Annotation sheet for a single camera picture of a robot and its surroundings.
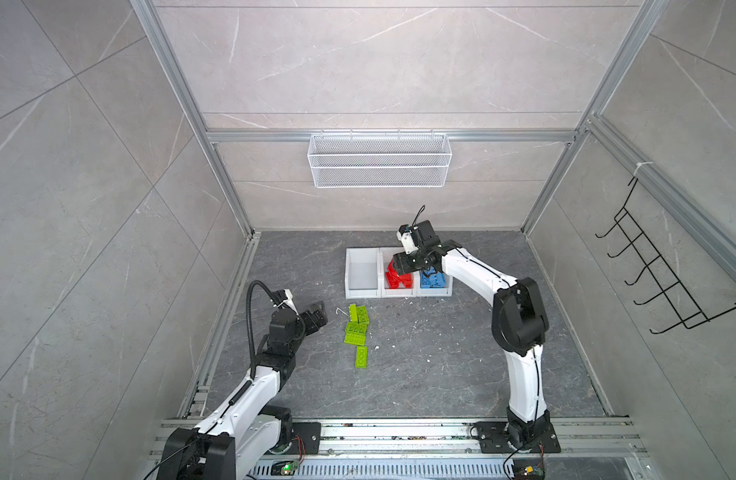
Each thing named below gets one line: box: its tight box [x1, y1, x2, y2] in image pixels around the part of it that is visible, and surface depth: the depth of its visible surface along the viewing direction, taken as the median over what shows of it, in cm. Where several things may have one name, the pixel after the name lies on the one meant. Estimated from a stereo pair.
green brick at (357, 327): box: [346, 322, 369, 333], surface depth 94 cm
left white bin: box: [344, 247, 381, 299], surface depth 105 cm
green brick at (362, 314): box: [356, 305, 370, 324], surface depth 96 cm
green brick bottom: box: [355, 346, 369, 369], surface depth 89 cm
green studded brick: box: [344, 331, 367, 346], surface depth 92 cm
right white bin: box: [414, 270, 453, 297], surface depth 100 cm
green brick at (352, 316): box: [348, 303, 358, 322], surface depth 96 cm
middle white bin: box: [379, 247, 418, 298], surface depth 100 cm
